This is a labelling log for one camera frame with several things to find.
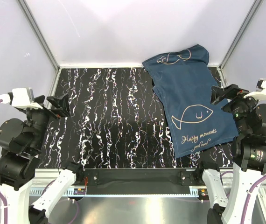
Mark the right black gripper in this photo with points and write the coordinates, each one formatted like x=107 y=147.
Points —
x=232 y=90

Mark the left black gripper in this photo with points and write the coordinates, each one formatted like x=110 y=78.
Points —
x=63 y=101

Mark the blue embroidered pillowcase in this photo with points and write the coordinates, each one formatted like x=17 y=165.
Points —
x=183 y=82

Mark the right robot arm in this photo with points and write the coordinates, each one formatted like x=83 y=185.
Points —
x=248 y=153

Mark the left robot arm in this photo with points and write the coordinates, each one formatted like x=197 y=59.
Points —
x=21 y=144

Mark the black marble pattern mat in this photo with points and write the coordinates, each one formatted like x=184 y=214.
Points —
x=116 y=121

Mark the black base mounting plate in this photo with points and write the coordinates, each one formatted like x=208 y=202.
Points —
x=141 y=181

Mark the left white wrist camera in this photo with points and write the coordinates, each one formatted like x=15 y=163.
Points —
x=20 y=98

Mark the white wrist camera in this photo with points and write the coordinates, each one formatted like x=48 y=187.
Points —
x=260 y=93
x=20 y=98

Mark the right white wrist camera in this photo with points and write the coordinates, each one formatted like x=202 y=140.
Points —
x=260 y=93

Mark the aluminium frame rail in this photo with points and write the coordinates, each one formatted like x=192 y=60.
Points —
x=74 y=183

